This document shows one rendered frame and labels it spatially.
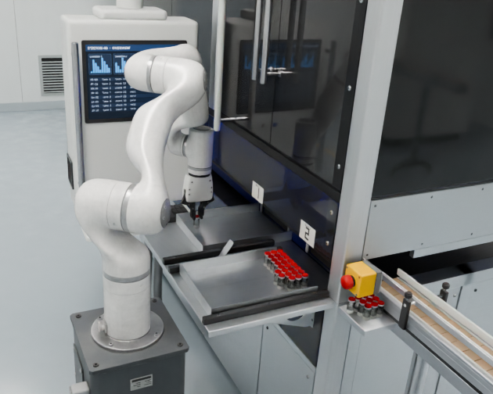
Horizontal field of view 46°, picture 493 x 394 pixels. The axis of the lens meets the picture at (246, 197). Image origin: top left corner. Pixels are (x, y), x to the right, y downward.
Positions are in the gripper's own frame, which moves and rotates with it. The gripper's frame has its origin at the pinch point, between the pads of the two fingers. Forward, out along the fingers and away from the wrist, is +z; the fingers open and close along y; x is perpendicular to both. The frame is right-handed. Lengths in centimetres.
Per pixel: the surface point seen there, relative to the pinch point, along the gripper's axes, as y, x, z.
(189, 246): 7.2, 12.5, 6.2
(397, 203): -36, 60, -25
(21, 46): 6, -497, 22
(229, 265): -0.3, 28.8, 5.8
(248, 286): -0.5, 42.2, 5.8
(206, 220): -5.8, -4.6, 5.6
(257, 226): -21.9, 6.3, 5.2
